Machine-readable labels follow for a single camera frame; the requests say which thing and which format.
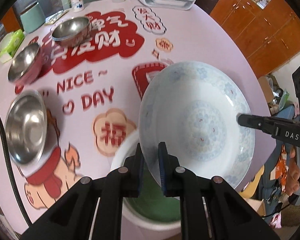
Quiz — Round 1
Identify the green plate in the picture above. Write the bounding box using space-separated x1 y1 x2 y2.
126 165 181 223

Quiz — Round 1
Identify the white paper plate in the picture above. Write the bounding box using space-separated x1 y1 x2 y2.
110 129 182 233

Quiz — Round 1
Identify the blue patterned porcelain plate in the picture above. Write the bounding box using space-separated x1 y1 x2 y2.
139 61 255 188

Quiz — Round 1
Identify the large steel bowl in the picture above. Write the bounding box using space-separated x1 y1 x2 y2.
5 90 47 166

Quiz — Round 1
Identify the pink steel bowl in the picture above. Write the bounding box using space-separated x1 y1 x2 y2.
7 42 43 86

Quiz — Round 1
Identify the small steel bowl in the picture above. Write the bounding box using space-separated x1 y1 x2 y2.
52 16 91 47

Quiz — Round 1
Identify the right hand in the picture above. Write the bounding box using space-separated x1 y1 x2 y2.
285 146 300 196

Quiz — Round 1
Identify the wooden cabinet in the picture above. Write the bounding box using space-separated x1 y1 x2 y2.
210 0 300 77

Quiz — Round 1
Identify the pink cartoon tablecloth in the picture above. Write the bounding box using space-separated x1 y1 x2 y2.
13 0 269 221

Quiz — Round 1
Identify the green tissue box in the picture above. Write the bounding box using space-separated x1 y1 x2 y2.
0 29 25 63

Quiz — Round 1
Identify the mint green canister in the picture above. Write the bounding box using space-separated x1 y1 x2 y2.
20 2 46 34

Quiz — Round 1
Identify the white pill bottle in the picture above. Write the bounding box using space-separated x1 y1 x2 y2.
70 0 84 12

